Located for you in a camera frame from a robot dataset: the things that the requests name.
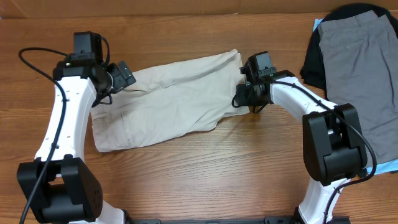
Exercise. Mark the light blue garment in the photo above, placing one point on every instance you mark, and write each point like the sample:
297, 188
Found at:
385, 166

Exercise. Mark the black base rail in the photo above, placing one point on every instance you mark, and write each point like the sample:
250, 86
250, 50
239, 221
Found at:
211, 221

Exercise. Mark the beige khaki shorts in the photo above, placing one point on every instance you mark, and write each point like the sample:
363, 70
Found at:
169, 101

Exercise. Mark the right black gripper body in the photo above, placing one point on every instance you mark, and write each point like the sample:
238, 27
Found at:
244, 95

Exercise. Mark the black garment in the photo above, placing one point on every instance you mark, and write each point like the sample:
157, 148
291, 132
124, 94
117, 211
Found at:
313, 72

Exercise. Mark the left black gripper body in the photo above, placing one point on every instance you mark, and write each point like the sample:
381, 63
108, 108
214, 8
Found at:
120, 81

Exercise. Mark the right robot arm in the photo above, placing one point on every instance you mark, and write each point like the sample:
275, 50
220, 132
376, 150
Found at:
333, 146

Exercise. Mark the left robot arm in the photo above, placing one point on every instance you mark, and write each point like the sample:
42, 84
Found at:
58, 185

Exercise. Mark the grey shorts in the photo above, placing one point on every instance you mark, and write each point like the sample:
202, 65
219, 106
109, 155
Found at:
363, 84

